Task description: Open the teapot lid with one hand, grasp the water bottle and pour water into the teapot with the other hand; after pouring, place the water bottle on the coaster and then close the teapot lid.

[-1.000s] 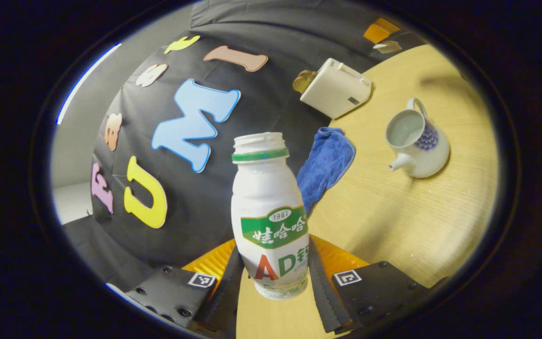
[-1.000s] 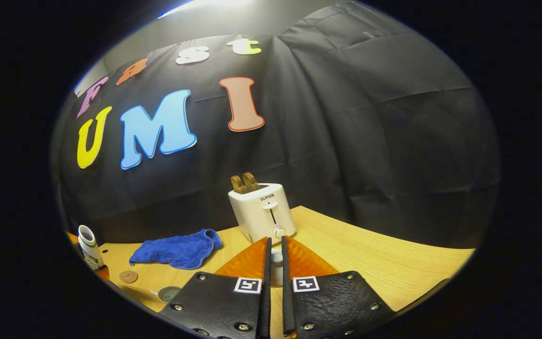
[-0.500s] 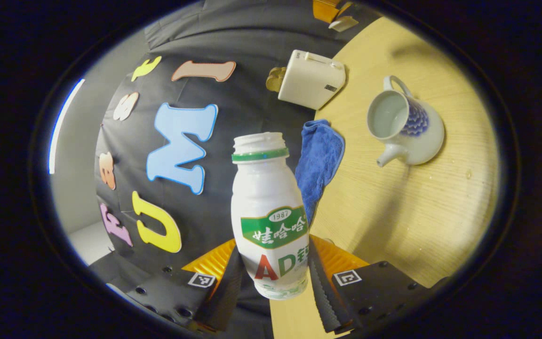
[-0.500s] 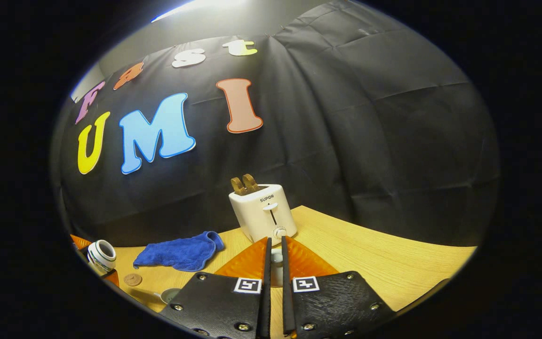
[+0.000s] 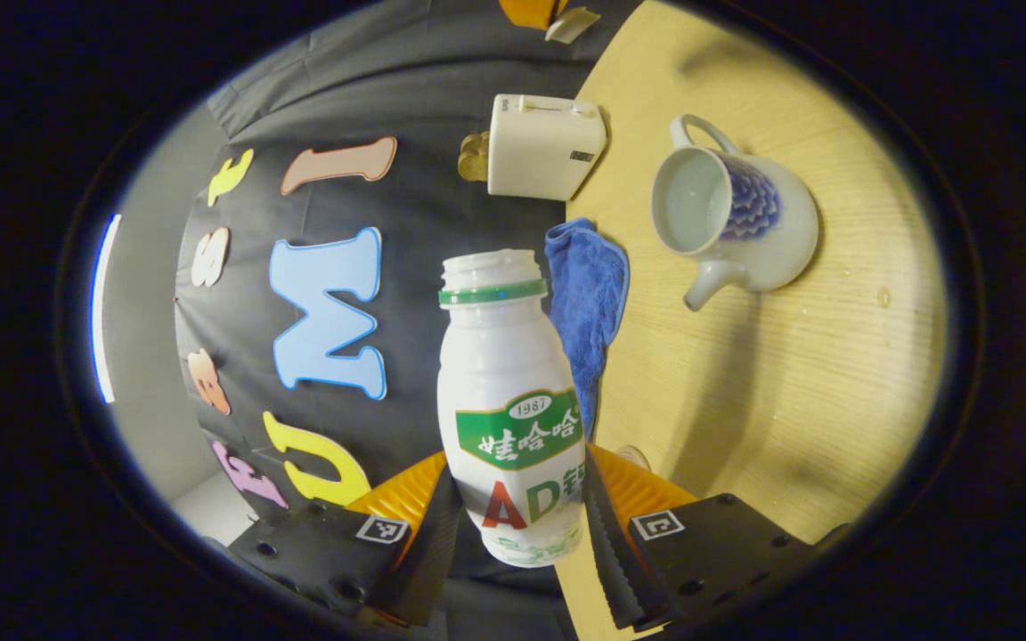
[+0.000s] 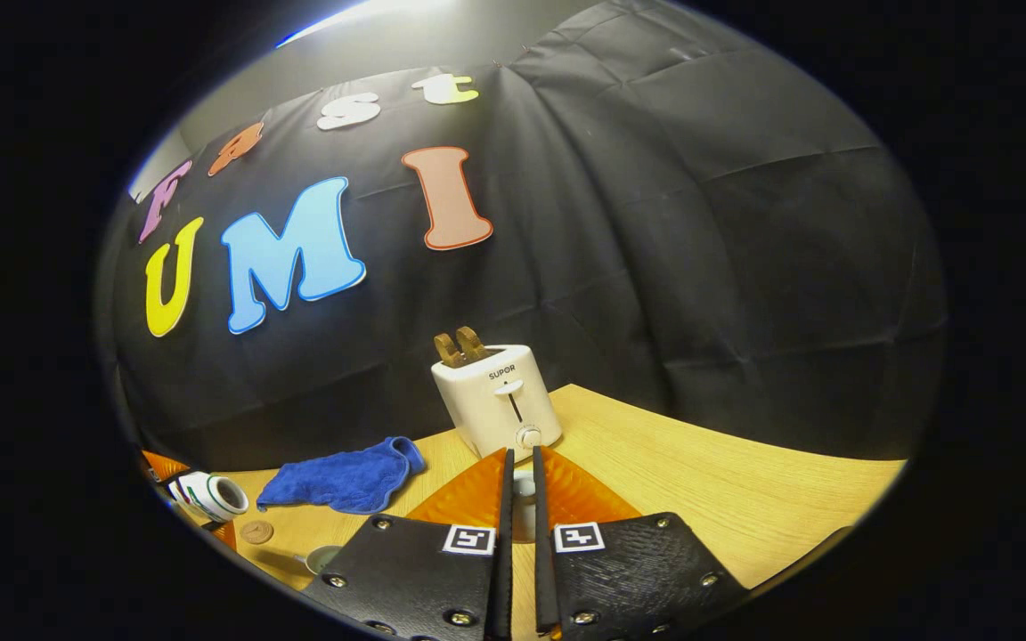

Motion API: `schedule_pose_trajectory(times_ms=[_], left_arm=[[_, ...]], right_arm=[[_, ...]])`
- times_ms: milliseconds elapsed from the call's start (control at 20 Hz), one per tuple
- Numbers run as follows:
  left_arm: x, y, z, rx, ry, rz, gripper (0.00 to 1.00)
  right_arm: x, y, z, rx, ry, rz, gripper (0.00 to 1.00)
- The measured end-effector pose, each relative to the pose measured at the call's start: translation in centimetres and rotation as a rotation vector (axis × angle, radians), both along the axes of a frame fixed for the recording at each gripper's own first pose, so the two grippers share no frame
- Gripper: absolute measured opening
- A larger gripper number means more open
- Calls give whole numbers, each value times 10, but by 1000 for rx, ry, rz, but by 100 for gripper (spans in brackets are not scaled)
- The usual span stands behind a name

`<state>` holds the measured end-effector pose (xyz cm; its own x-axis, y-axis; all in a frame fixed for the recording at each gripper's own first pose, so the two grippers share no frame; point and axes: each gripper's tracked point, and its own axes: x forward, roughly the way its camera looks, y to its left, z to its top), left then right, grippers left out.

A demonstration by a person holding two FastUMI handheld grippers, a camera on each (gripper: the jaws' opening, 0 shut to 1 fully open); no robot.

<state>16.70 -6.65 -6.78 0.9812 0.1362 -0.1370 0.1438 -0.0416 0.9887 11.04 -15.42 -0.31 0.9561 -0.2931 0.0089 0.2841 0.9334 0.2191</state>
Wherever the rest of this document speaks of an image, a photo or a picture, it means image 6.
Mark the black backdrop cloth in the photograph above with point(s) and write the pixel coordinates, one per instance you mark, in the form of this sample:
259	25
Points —
700	267

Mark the blue towel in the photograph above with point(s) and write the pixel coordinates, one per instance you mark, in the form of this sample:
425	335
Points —
344	481

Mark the round cork coaster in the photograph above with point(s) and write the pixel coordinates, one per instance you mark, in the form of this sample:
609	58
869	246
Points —
256	531

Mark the white ceramic teacup lid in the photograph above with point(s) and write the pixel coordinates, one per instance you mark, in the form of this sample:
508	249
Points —
524	507

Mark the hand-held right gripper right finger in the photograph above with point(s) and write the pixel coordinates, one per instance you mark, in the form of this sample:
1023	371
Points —
545	579

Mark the brown toast slice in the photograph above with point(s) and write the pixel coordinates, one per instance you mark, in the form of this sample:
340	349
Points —
475	343
448	349

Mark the white toaster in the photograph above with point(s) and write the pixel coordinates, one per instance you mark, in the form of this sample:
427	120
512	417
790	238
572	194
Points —
495	401

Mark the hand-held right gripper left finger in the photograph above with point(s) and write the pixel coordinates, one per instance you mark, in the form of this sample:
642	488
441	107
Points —
505	579

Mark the white plastic water bottle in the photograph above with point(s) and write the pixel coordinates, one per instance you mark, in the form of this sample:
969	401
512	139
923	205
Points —
210	495

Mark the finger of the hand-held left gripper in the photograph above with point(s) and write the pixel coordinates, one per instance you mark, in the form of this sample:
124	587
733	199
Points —
224	534
166	467

